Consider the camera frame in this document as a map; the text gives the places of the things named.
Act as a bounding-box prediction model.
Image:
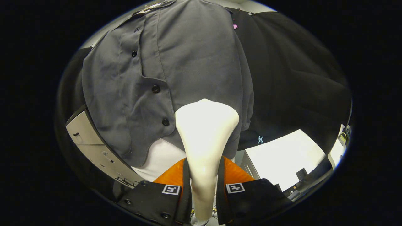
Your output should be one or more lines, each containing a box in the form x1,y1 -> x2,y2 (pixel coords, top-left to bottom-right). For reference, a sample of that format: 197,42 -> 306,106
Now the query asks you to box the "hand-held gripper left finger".
118,158 -> 193,225

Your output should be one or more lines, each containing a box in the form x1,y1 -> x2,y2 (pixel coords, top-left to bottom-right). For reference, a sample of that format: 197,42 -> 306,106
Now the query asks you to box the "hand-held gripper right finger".
215,156 -> 293,225

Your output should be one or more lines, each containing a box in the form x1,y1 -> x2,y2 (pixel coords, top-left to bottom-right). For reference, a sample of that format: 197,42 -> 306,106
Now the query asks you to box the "white undershirt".
131,138 -> 189,182

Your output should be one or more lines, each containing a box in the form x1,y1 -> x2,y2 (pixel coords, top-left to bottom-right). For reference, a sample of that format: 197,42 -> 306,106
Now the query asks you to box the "white garment steamer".
175,98 -> 240,224

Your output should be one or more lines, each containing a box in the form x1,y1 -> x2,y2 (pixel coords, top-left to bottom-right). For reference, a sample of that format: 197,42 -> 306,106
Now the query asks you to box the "grey button shirt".
82,0 -> 254,167

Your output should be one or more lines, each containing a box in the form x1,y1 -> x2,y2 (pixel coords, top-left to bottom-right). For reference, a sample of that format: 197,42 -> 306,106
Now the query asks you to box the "grey drawer cabinet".
65,105 -> 148,189

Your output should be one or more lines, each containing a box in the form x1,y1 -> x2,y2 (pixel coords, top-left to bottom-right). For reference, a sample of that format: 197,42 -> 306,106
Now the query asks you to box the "black backdrop cloth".
57,11 -> 352,189

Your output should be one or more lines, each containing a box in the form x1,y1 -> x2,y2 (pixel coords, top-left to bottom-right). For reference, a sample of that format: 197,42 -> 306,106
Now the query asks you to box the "cream mannequin torso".
133,3 -> 162,16

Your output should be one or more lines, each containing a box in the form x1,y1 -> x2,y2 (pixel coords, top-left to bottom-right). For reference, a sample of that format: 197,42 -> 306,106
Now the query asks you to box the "white device with cable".
328,125 -> 351,168

